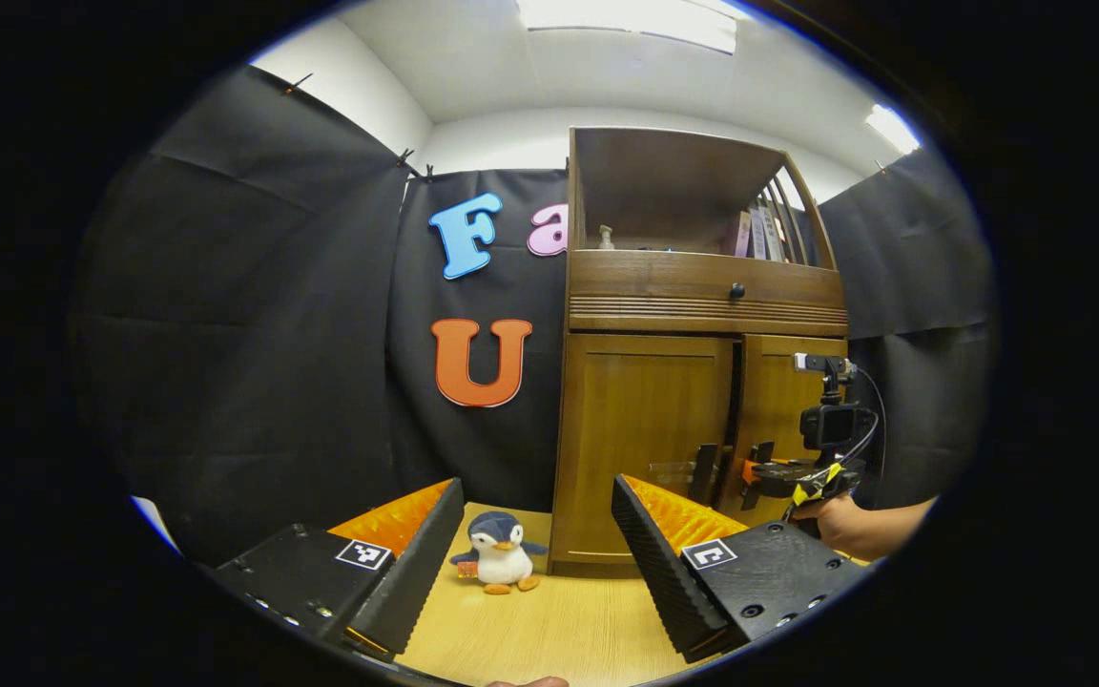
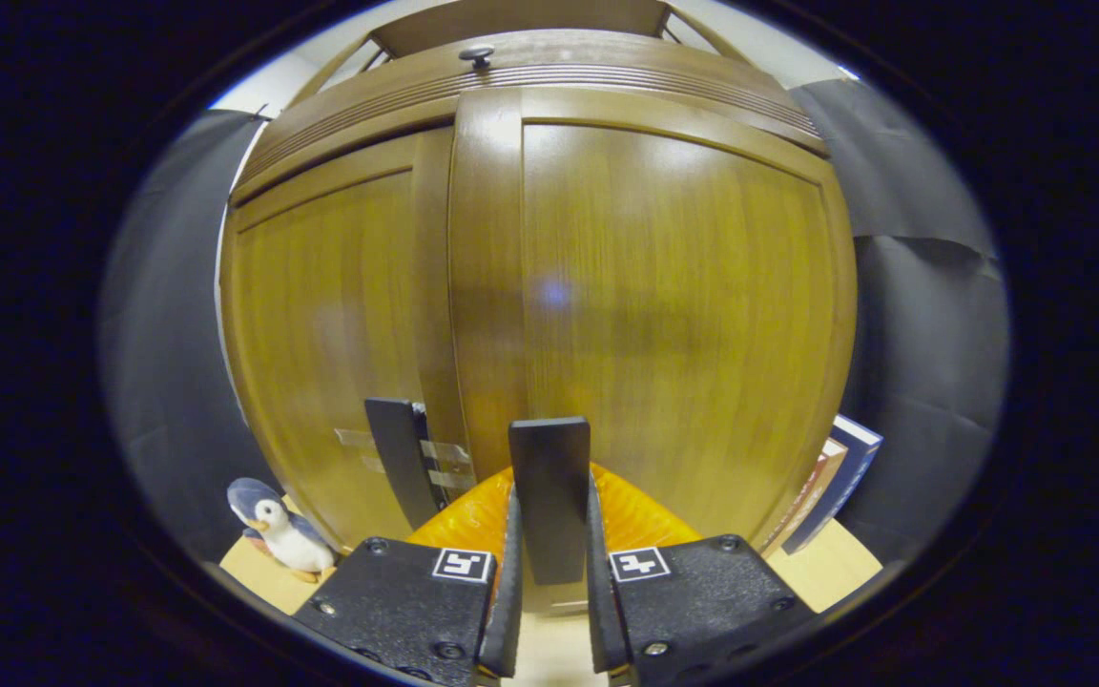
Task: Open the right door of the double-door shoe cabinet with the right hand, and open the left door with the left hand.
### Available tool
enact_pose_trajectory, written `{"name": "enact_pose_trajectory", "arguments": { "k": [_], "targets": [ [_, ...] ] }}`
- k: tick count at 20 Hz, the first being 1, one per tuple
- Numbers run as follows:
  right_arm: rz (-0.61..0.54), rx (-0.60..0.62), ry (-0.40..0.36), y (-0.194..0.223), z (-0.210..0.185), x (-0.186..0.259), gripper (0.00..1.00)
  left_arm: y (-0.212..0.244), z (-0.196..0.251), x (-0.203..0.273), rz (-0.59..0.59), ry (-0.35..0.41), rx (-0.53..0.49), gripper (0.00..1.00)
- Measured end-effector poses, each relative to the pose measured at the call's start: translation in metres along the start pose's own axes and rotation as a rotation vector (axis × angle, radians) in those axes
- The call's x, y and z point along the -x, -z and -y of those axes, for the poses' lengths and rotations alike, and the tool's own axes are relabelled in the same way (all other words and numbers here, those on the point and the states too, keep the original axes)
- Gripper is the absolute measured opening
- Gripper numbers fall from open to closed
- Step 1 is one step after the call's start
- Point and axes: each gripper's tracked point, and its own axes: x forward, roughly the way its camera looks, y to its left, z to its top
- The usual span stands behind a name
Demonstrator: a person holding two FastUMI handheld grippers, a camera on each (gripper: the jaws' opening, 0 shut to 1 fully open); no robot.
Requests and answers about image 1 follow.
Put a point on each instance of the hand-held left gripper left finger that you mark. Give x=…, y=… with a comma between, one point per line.
x=416, y=582

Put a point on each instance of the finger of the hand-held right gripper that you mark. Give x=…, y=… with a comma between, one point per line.
x=786, y=477

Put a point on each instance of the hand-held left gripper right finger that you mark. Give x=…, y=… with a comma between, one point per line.
x=654, y=572

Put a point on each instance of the wooden shoe cabinet door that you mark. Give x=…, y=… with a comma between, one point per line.
x=635, y=410
x=778, y=401

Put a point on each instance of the wooden double-door shoe cabinet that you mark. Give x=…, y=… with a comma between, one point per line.
x=702, y=277

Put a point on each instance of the penguin plush toy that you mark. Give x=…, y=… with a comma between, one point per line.
x=502, y=558

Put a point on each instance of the white book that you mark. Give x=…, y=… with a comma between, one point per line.
x=771, y=232

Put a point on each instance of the grey book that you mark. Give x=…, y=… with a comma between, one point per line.
x=756, y=232

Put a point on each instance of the pink book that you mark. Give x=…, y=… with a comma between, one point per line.
x=742, y=234

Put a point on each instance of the black backdrop cloth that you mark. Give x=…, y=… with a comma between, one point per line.
x=273, y=334

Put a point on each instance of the small beige bottle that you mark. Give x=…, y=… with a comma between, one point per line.
x=606, y=240

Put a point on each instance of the small ceiling light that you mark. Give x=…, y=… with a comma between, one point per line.
x=891, y=129

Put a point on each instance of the large rectangular ceiling light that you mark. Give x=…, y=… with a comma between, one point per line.
x=635, y=19

